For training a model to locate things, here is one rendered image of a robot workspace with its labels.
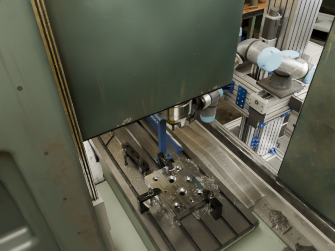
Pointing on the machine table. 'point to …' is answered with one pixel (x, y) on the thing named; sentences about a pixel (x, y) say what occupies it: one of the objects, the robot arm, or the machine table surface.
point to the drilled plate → (149, 180)
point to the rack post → (162, 140)
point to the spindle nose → (177, 111)
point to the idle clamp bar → (136, 157)
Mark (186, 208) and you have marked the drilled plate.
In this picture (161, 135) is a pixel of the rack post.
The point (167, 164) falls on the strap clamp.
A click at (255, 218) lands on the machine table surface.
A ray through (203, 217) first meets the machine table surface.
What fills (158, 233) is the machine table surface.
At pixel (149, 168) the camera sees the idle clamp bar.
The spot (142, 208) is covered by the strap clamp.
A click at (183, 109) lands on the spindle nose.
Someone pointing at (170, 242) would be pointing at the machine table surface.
